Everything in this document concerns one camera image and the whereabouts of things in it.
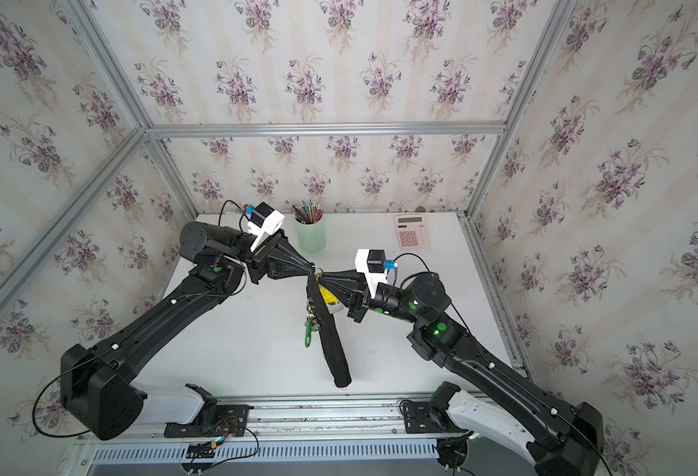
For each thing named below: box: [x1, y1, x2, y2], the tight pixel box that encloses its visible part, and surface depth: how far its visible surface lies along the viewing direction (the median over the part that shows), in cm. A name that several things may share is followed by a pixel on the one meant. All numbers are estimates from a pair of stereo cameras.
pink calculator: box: [394, 214, 432, 249], surface depth 114 cm
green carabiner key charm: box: [304, 303, 321, 349], surface depth 72 cm
